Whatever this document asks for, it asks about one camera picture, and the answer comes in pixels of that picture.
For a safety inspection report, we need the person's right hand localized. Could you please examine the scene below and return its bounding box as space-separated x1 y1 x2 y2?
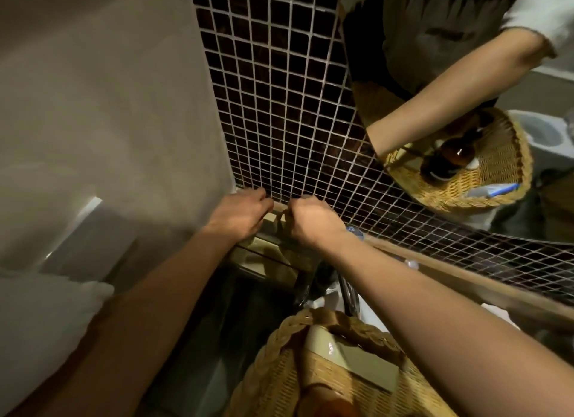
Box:
285 196 350 251

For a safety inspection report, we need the person's left hand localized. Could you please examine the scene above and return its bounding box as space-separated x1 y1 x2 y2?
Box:
204 189 275 245

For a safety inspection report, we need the amber pump bottle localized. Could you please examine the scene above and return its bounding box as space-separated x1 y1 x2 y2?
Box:
300 383 359 417

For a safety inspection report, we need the person's right forearm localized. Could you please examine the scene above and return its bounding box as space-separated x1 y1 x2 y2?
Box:
313 232 574 417

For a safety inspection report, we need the person's left forearm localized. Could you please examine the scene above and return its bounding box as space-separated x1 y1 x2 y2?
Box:
13 226 239 417

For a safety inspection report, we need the clear hand soap pump bottle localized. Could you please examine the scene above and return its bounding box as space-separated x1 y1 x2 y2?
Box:
344 225 420 271

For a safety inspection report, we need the chrome sink faucet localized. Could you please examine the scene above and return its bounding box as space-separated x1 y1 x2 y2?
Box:
294 257 359 317

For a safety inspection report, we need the woven wicker basket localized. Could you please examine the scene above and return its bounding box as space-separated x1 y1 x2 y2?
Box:
224 306 454 417

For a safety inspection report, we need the white hanging towel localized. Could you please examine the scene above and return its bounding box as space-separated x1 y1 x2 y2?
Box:
0 268 115 417

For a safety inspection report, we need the white wall socket plate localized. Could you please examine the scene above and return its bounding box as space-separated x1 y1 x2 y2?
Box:
42 196 140 274

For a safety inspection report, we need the wall mirror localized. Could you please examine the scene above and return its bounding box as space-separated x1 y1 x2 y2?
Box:
338 0 574 245

